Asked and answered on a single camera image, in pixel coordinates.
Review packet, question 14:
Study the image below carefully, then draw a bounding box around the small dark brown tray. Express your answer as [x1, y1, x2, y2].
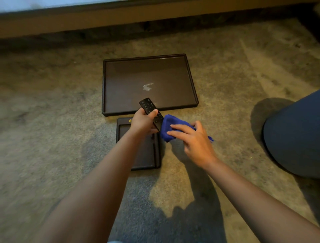
[116, 117, 162, 171]

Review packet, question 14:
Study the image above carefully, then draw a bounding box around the large dark brown tray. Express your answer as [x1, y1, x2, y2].
[101, 54, 199, 117]

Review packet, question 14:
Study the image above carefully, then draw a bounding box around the person's right forearm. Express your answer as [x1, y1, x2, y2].
[206, 158, 320, 243]

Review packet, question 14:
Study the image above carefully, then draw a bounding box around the wooden bed frame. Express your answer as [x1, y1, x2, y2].
[0, 0, 320, 39]

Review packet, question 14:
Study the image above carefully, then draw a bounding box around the person's left forearm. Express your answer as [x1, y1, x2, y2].
[32, 130, 143, 243]

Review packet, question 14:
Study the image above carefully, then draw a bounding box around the blue microfiber cloth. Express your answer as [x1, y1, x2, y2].
[160, 114, 214, 143]

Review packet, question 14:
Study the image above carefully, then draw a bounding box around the person's leg in blue trousers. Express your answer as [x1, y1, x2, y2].
[262, 90, 320, 179]

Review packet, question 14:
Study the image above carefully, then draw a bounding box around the person's left hand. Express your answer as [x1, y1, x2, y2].
[129, 108, 159, 136]

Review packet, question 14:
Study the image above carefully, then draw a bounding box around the person's right hand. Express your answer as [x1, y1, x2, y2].
[166, 121, 219, 170]

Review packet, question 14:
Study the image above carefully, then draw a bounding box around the black remote control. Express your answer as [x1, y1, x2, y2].
[139, 98, 164, 132]

